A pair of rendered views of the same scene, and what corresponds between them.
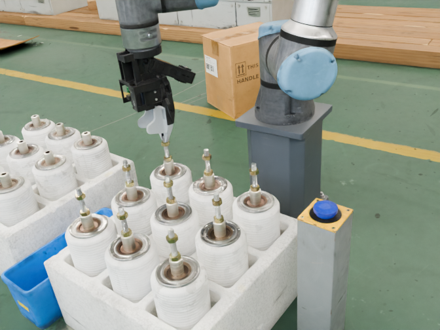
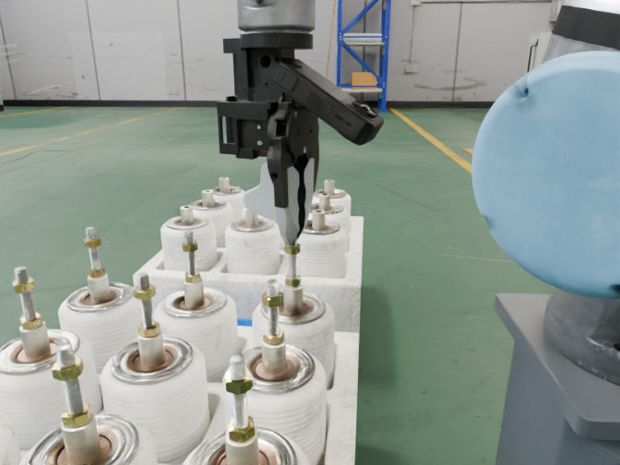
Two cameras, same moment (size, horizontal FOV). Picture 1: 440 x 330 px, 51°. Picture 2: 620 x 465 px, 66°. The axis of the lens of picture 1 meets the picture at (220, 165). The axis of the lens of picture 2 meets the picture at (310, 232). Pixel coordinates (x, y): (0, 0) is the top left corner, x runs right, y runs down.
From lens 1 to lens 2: 78 cm
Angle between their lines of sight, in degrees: 52
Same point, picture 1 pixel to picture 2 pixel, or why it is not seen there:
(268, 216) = not seen: outside the picture
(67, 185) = (246, 263)
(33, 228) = (170, 286)
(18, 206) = (172, 251)
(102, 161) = (314, 260)
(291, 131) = (566, 392)
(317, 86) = (598, 243)
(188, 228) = (123, 401)
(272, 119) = (556, 331)
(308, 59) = (559, 101)
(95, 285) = not seen: hidden behind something
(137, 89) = (223, 107)
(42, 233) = not seen: hidden behind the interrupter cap
